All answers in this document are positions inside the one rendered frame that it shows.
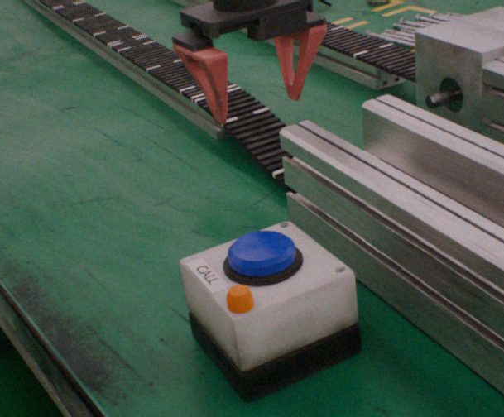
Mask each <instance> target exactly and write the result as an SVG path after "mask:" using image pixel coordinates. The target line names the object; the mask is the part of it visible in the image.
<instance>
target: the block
mask: <svg viewBox="0 0 504 417"><path fill-rule="evenodd" d="M414 39H415V96H416V107H418V108H422V109H424V110H425V111H427V112H430V113H433V114H435V115H437V116H439V117H441V118H443V119H444V120H446V121H450V122H452V123H455V124H457V125H459V126H460V127H464V128H466V129H468V130H470V131H472V132H476V133H478V134H480V135H482V125H483V124H487V125H489V126H490V124H491V123H492V120H490V119H488V118H486V117H484V116H482V91H484V90H486V91H488V92H491V91H492V85H490V84H487V83H484V82H483V81H482V67H483V66H484V65H485V64H486V63H489V62H492V61H494V60H496V61H498V60H499V59H502V58H504V7H496V8H493V9H490V10H486V11H484V12H479V13H474V14H472V15H469V16H466V17H460V18H459V19H454V20H452V21H448V22H442V23H440V24H437V25H434V26H432V27H428V28H425V29H422V30H419V31H415V32H414Z"/></svg>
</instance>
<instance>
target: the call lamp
mask: <svg viewBox="0 0 504 417"><path fill-rule="evenodd" d="M226 303H227V308H228V311H229V312H231V313H233V314H244V313H246V312H248V311H250V310H251V309H252V308H253V307H254V300H253V294H252V292H251V291H250V290H249V288H248V287H247V286H246V285H233V286H231V287H230V288H229V289H228V293H227V295H226Z"/></svg>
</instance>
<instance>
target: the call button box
mask: <svg viewBox="0 0 504 417"><path fill-rule="evenodd" d="M262 230H271V231H277V232H281V233H283V234H285V235H286V236H288V237H290V238H291V239H292V241H293V243H294V244H295V249H296V258H295V260H294V261H293V263H292V264H291V265H290V266H288V267H287V268H285V270H283V271H282V272H279V273H277V274H275V275H271V276H258V277H254V276H243V275H241V274H238V273H237V272H235V271H234V270H233V269H232V268H231V267H230V265H229V264H228V249H229V247H230V246H231V245H232V244H233V243H235V242H236V241H237V239H235V241H231V242H227V243H225V244H223V245H220V246H217V247H214V248H211V249H208V250H207V251H204V252H199V253H197V254H194V255H192V256H188V257H186V258H183V259H182V260H181V261H180V272H181V277H182V281H183V286H184V290H185V298H186V304H187V308H188V309H189V310H190V312H189V319H190V327H191V331H192V336H193V337H194V338H195V340H196V341H197V342H198V343H199V345H200V346H201V347H202V348H203V349H204V350H205V351H206V352H207V353H208V354H209V356H210V357H211V358H212V359H213V361H214V362H215V365H216V366H217V367H218V369H219V370H220V371H221V372H222V373H223V374H224V375H225V377H226V378H227V379H228V381H229V382H230V383H231V384H232V386H234V387H235V388H236V390H237V391H238V392H239V395H240V396H241V397H242V398H243V399H244V400H245V401H246V402H252V401H254V400H257V399H259V398H261V397H263V396H266V395H269V393H271V392H273V391H276V390H278V389H280V388H282V387H284V386H287V385H289V384H291V383H293V382H296V381H299V380H301V379H303V378H305V377H307V376H310V375H312V374H315V373H316V372H318V371H322V370H323V369H326V368H328V367H331V366H333V365H335V364H337V362H341V361H342V360H344V359H347V358H349V357H351V356H354V355H357V354H359V353H360V352H361V350H362V347H361V336H360V328H359V326H358V325H357V324H356V323H357V322H358V299H356V288H355V277H354V274H353V272H352V269H350V268H349V267H348V266H346V265H345V264H344V263H342V262H341V261H340V260H339V259H338V258H337V257H335V256H334V255H332V254H331V253H330V252H328V251H327V250H325V249H323V248H322V247H321V246H320V245H319V244H318V243H316V242H315V241H314V239H312V238H311V237H309V236H308V235H307V234H306V233H304V232H303V231H301V230H300V229H299V228H298V227H296V226H295V225H293V224H292V223H291V222H283V223H279V224H277V225H274V226H271V227H269V228H264V229H262ZM260 231H261V230H260ZM233 285H246V286H247V287H248V288H249V290H250V291H251V292H252V294H253V300H254V307H253V308H252V309H251V310H250V311H248V312H246V313H244V314H233V313H231V312H229V311H228V308H227V303H226V295H227V293H228V289H229V288H230V287H231V286H233Z"/></svg>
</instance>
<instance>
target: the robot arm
mask: <svg viewBox="0 0 504 417"><path fill-rule="evenodd" d="M313 11H314V0H213V1H212V2H209V3H205V4H201V5H198V6H194V7H188V8H185V9H181V10H180V19H181V25H182V26H183V27H185V28H187V29H191V31H186V32H182V33H179V34H176V35H173V36H171V39H173V45H174V49H175V52H176V53H177V55H178V56H179V57H180V59H181V61H182V62H183V64H184V65H185V67H186V68H187V70H188V71H189V72H190V73H191V75H192V76H193V78H194V80H195V81H196V83H197V84H198V85H199V87H200V89H201V91H202V93H204V96H205V98H206V100H207V102H208V104H209V106H210V108H211V110H212V112H213V115H214V118H215V120H216V121H217V122H219V123H221V124H222V125H225V124H226V121H227V108H228V56H227V53H226V52H224V51H222V50H219V49H217V48H214V41H213V40H211V39H209V38H213V39H216V38H219V35H222V34H225V33H229V32H232V31H238V30H242V29H244V28H247V36H248V38H249V39H252V40H254V41H266V40H270V39H273V38H274V41H275V44H276V51H277V55H278V59H279V63H280V67H281V73H282V77H283V80H284V83H285V87H286V92H287V95H288V98H290V99H292V100H294V101H299V100H300V96H301V93H302V90H303V88H304V84H305V79H306V76H307V74H308V71H309V69H310V66H311V64H312V62H313V60H314V58H315V56H316V53H317V50H318V49H319V46H320V44H321V42H322V40H323V39H324V35H326V33H327V22H326V17H325V16H322V15H319V14H316V13H313ZM293 39H294V40H298V41H300V53H299V59H298V63H297V67H296V71H295V75H294V74H293V68H292V41H293Z"/></svg>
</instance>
